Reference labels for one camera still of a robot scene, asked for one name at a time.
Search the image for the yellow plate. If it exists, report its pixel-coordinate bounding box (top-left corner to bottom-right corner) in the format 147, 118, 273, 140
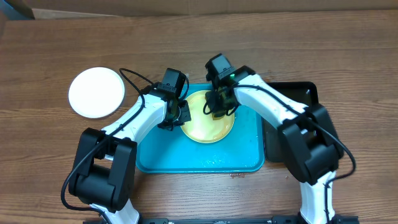
181, 90, 234, 143

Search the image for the white plate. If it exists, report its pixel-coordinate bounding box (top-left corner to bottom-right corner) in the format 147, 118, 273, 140
68, 67, 125, 119

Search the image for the green yellow sponge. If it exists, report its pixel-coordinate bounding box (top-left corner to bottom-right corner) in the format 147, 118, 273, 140
212, 114, 224, 121

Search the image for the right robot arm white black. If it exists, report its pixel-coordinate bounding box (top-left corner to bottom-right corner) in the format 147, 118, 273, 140
203, 65, 343, 223

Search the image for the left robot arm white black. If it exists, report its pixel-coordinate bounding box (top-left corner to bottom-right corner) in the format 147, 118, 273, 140
61, 94, 191, 223

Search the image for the teal plastic tray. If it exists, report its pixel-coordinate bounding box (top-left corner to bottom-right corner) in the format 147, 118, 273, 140
136, 83, 266, 174

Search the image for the black water tray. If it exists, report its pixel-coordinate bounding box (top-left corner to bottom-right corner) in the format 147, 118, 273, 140
262, 82, 319, 162

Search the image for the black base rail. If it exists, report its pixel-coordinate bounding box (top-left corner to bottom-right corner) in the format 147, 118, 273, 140
82, 215, 360, 224

